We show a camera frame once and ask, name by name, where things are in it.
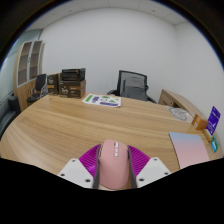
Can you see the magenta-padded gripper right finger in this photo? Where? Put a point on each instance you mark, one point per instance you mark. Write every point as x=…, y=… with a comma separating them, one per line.
x=140, y=161

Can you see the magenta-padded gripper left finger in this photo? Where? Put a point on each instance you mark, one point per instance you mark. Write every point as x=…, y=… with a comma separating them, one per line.
x=87, y=160

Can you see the pink computer mouse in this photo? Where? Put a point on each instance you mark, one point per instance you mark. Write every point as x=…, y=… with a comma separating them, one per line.
x=114, y=166

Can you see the pink-blue gradient mouse pad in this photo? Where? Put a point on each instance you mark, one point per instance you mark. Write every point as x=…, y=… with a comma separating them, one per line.
x=190, y=150

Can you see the white sticker sheet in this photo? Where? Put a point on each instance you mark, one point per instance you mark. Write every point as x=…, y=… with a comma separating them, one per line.
x=101, y=100

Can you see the dark brown cardboard box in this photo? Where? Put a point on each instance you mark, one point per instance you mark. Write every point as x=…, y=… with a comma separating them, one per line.
x=71, y=89

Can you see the wooden side desk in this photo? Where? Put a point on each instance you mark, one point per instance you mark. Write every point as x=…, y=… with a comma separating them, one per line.
x=178, y=100

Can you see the tan flat box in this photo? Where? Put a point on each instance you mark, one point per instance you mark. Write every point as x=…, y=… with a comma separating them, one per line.
x=208, y=135

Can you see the grey backpack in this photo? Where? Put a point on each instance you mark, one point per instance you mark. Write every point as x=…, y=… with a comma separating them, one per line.
x=134, y=88

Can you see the green box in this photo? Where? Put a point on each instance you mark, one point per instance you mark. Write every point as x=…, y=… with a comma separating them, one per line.
x=215, y=144

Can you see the tall dark brown box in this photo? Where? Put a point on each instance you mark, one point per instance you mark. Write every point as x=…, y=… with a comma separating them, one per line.
x=52, y=84

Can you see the purple package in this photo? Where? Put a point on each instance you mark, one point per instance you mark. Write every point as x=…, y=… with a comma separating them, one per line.
x=213, y=120

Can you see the black box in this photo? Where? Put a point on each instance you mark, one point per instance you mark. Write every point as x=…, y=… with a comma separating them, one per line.
x=73, y=74

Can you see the black visitor chair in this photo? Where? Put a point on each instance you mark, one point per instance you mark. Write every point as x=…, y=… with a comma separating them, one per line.
x=40, y=85

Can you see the dark grey couch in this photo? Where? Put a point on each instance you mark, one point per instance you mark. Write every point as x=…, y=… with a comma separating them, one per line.
x=8, y=111

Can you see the wooden shelf unit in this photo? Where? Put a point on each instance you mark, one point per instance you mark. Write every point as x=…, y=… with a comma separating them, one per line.
x=25, y=63

